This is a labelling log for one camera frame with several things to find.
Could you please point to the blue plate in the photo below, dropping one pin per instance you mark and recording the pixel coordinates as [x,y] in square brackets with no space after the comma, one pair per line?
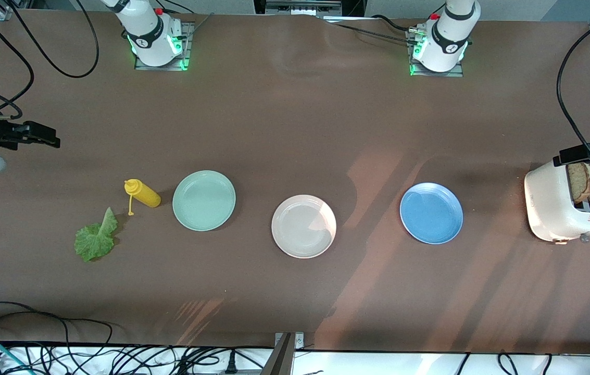
[430,213]

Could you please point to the black equipment box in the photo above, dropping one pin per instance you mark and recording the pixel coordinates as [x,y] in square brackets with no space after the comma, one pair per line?
[274,6]

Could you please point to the black power plug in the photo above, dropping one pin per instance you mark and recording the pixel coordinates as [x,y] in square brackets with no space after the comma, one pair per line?
[231,364]

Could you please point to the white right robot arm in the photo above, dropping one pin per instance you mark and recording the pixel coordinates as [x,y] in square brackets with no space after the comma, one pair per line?
[149,31]

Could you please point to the yellow mustard squeeze bottle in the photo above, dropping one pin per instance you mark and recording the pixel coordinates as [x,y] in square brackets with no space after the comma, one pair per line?
[146,195]

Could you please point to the grey metal frame bracket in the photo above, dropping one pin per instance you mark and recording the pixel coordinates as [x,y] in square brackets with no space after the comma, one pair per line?
[281,359]

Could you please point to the mint green plate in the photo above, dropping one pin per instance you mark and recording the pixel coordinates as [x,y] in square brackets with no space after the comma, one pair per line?
[203,200]

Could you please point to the green lettuce leaf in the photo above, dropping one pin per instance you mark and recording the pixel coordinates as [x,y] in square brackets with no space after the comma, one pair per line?
[94,242]

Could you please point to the beige plate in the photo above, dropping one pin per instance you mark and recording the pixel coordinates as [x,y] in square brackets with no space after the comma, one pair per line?
[302,226]

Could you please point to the white toaster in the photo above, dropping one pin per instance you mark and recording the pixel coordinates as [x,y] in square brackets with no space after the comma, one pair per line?
[547,203]

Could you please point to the aluminium frame profile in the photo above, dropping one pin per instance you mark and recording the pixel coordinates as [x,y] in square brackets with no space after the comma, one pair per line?
[9,11]

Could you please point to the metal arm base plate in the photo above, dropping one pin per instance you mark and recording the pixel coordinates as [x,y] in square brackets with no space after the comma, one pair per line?
[453,74]
[143,66]

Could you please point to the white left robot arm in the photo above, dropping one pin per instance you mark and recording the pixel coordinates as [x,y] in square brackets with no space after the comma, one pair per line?
[448,36]

